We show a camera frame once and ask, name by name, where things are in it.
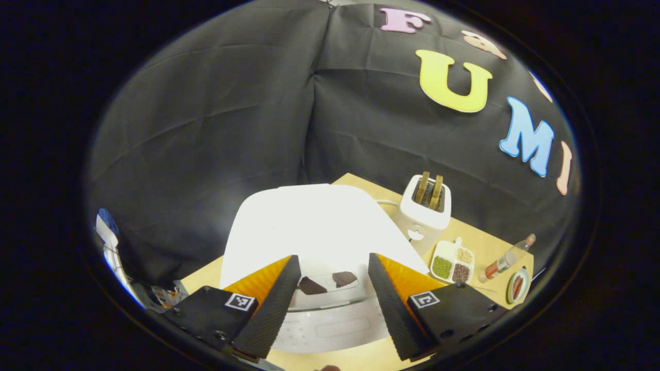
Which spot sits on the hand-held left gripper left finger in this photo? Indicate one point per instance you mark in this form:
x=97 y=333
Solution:
x=270 y=314

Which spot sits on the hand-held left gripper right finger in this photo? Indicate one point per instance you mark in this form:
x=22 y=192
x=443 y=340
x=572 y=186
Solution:
x=394 y=309

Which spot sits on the white rice cooker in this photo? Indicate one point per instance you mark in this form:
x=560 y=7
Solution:
x=314 y=226

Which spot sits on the white divided dish of beans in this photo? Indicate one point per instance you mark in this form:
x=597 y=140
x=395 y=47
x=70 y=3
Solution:
x=452 y=262

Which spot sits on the white toaster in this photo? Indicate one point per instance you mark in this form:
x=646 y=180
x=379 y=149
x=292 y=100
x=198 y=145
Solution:
x=425 y=219

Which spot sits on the colourful printed paper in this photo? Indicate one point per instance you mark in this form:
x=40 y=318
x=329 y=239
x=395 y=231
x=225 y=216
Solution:
x=170 y=298

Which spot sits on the clear plastic bottle red label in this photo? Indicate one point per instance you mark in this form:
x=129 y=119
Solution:
x=502 y=263

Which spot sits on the brown toast slice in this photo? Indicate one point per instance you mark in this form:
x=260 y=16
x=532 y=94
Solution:
x=422 y=188
x=436 y=193

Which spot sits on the pale green plate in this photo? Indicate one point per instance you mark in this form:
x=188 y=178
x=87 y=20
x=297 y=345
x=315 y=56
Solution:
x=526 y=286

